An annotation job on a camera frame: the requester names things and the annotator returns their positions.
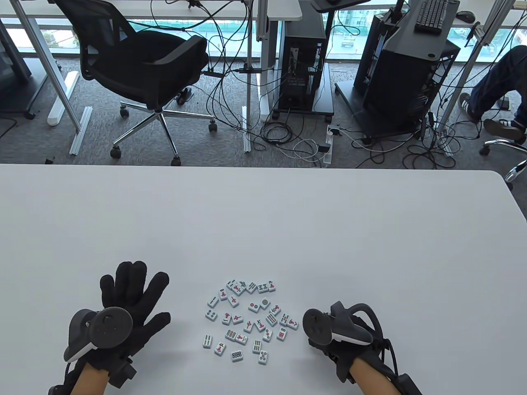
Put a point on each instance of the person's left hand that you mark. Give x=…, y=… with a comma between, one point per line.
x=136, y=292

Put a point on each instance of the person's right hand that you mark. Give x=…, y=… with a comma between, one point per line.
x=362, y=352

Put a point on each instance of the four-circle mahjong tile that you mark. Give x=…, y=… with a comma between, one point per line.
x=211, y=314

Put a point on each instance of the six-circle mahjong tile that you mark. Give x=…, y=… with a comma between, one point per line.
x=282, y=334

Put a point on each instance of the seven-circle mahjong tile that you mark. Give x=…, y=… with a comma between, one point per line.
x=284, y=298

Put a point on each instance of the three-circle mahjong tile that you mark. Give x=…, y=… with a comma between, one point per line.
x=267, y=334

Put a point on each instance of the five-circle mahjong tile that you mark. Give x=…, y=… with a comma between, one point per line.
x=263, y=357

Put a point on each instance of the nine-circle mahjong tile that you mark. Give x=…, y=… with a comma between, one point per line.
x=231, y=334

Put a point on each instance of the pile of mahjong tiles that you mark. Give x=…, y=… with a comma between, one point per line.
x=237, y=317

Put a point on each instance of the single-circle mahjong tile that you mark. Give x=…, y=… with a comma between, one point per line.
x=264, y=303

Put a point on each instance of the two-circle mahjong tile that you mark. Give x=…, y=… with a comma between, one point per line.
x=254, y=306

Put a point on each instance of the eight-circle mahjong tile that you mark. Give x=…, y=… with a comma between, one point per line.
x=236, y=355

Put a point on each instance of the person's right forearm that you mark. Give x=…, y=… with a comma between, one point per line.
x=370, y=380

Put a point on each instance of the grey hand tracking controller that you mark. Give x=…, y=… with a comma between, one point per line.
x=110, y=329
x=317, y=327

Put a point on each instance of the white power strip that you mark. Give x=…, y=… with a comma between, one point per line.
x=327, y=159

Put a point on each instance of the black foot pedal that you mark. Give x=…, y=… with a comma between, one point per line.
x=504, y=103
x=184, y=95

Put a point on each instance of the black mesh office chair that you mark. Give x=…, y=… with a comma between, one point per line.
x=136, y=61
x=498, y=142

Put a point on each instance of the black power strip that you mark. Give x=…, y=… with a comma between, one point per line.
x=212, y=73

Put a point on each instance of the black wheeled computer cart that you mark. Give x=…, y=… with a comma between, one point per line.
x=323, y=103
x=346, y=94

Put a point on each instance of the black computer tower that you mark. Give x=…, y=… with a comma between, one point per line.
x=302, y=74
x=403, y=90

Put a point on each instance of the black white striped sneaker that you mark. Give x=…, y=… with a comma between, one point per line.
x=469, y=106
x=504, y=128

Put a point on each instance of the dark grey equipment cart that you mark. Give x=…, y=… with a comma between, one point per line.
x=14, y=53

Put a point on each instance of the black monitor stand with tray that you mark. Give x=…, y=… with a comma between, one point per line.
x=428, y=45
x=341, y=4

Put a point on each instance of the white standing desk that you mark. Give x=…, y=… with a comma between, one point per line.
x=288, y=10

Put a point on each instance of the black keyboard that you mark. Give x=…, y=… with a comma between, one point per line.
x=431, y=16

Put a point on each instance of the black computer mouse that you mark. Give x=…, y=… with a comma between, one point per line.
x=465, y=16

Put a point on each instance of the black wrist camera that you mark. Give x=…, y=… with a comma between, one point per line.
x=123, y=372
x=346, y=372

